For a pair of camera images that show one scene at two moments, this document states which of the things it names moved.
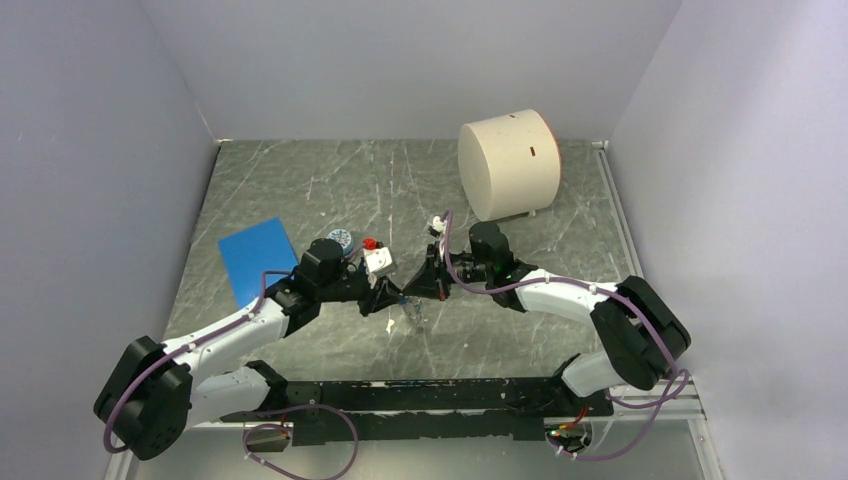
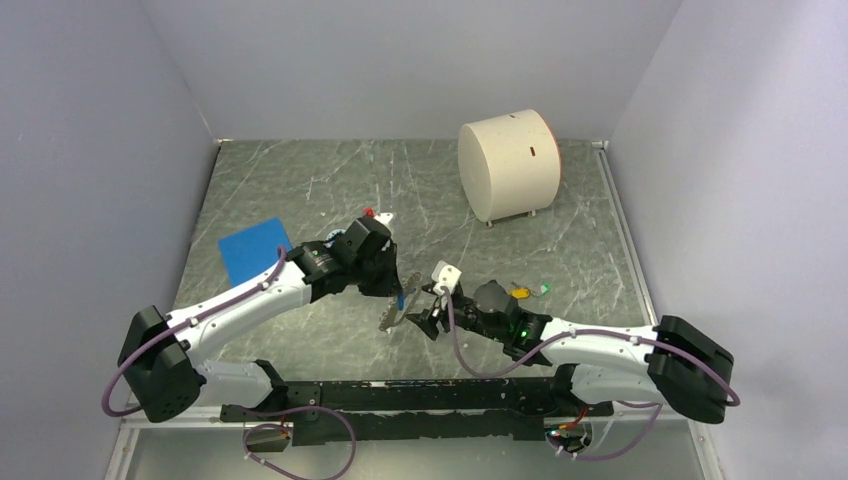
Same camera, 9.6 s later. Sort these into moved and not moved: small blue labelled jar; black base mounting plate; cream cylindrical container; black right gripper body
Moved: black right gripper body
Not moved: cream cylindrical container; black base mounting plate; small blue labelled jar
